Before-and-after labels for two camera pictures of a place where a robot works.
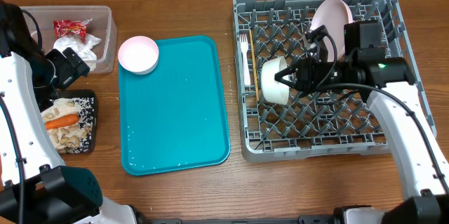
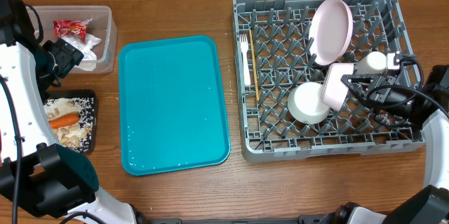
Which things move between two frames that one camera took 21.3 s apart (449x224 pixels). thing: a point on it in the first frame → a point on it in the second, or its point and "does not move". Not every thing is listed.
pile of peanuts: [66, 139] does not move
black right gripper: [305, 81] → [376, 81]
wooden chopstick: [255, 65] does not move
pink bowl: [138, 55] → [334, 90]
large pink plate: [333, 12] does not move
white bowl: [274, 90] → [305, 103]
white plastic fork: [244, 45] does not move
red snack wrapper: [63, 28] does not move
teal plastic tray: [174, 117] does not move
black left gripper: [71, 65] → [67, 56]
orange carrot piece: [62, 121] does not move
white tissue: [83, 49] does not move
